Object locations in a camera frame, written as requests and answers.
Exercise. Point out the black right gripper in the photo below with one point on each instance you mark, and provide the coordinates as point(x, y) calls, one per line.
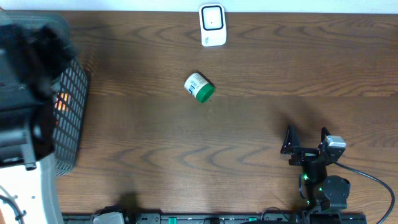
point(305, 154)

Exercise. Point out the orange Kleenex tissue pack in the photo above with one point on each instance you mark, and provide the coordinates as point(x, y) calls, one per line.
point(62, 101)

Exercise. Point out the green lidded white jar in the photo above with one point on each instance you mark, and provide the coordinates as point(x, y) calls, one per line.
point(199, 87)

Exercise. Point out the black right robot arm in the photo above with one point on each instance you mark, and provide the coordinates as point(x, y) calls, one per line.
point(323, 192)

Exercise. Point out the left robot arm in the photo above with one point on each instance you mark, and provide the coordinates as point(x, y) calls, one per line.
point(28, 162)

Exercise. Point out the grey plastic mesh basket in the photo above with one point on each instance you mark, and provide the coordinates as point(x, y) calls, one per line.
point(74, 81)

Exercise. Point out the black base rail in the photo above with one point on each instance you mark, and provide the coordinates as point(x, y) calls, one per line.
point(154, 218)

